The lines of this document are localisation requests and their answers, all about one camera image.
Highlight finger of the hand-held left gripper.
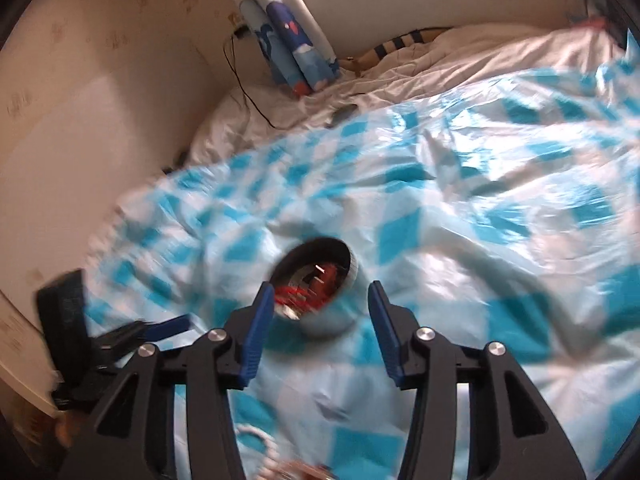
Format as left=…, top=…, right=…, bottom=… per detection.
left=97, top=314, right=193, bottom=356

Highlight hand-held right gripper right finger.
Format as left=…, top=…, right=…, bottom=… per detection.
left=367, top=280, right=586, bottom=480

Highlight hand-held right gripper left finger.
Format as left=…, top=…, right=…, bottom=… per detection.
left=57, top=282, right=276, bottom=480

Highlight round metal tin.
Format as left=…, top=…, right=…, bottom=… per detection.
left=270, top=236, right=360, bottom=337

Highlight red beaded bracelets bundle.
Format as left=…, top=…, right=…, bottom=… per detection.
left=274, top=265, right=346, bottom=318

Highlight white bead bracelet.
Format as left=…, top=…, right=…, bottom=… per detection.
left=235, top=422, right=281, bottom=480

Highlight person's left hand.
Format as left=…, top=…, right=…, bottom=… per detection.
left=54, top=410, right=87, bottom=447

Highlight blue checkered plastic sheet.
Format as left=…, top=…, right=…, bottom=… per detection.
left=85, top=57, right=640, bottom=480

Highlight white duvet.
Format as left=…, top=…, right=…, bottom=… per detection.
left=185, top=20, right=626, bottom=161

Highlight striped pillow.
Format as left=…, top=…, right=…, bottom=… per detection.
left=350, top=27, right=451, bottom=68

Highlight cartoon print curtain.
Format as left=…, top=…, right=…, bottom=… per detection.
left=220, top=0, right=341, bottom=97

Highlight black charger cable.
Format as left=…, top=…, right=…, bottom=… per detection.
left=222, top=35, right=278, bottom=130

